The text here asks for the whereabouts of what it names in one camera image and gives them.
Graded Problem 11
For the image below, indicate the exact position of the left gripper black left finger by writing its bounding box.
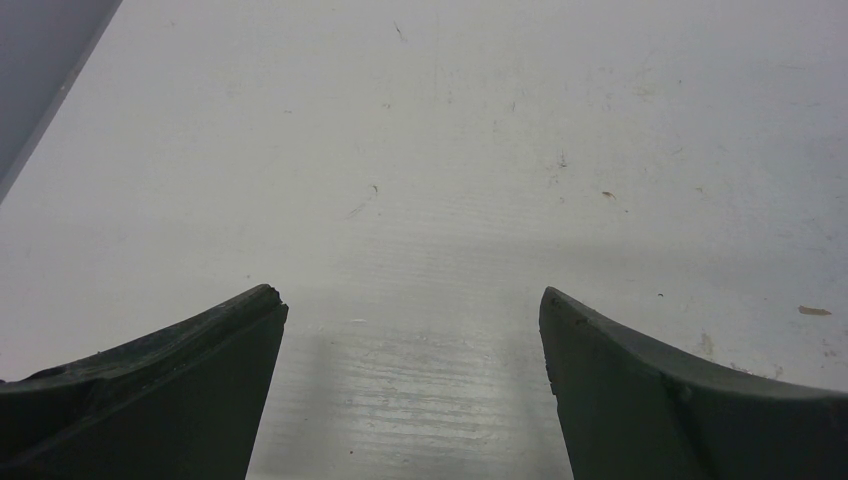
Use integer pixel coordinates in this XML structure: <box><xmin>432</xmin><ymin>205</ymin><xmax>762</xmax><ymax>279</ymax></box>
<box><xmin>1</xmin><ymin>284</ymin><xmax>288</xmax><ymax>479</ymax></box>

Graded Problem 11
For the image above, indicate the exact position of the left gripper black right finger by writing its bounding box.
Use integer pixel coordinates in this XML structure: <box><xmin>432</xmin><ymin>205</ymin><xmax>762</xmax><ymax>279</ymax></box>
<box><xmin>539</xmin><ymin>287</ymin><xmax>847</xmax><ymax>479</ymax></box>

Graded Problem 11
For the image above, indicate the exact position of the grey enclosure side panel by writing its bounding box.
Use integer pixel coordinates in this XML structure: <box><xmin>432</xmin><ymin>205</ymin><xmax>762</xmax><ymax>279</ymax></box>
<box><xmin>1</xmin><ymin>0</ymin><xmax>121</xmax><ymax>197</ymax></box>

